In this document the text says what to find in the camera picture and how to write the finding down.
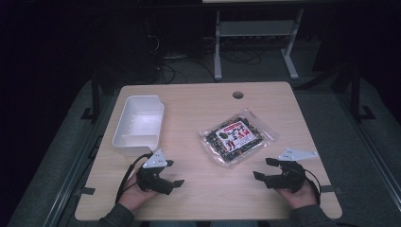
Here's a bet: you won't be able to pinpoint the black metal stand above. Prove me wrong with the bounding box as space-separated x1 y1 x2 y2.
79 69 102 125
349 65 376 123

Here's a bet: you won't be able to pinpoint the white plastic bin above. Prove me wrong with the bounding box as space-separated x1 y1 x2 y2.
112 95 166 158

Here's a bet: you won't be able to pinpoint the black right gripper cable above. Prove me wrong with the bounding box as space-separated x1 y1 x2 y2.
303 168 323 206

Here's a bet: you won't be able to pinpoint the person's left hand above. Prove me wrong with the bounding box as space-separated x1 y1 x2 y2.
117 171 159 213

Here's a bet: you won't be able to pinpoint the person's right hand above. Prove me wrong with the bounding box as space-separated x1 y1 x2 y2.
274 179 319 211

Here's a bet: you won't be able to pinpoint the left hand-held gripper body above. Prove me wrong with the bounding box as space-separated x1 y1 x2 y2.
135 148 175 196

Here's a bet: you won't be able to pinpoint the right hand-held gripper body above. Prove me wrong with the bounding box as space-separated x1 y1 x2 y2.
264 147 320 194

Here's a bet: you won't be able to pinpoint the white metal stand frame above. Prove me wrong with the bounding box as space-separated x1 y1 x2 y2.
213 8 305 81

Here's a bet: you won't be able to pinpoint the black floor cables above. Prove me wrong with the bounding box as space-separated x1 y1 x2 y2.
145 18 263 85

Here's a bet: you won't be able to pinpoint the black table strap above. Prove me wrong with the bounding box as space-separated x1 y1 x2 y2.
75 186 96 196
321 184 342 194

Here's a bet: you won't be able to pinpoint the clear snack packet red label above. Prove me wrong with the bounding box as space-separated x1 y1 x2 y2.
199 109 279 168

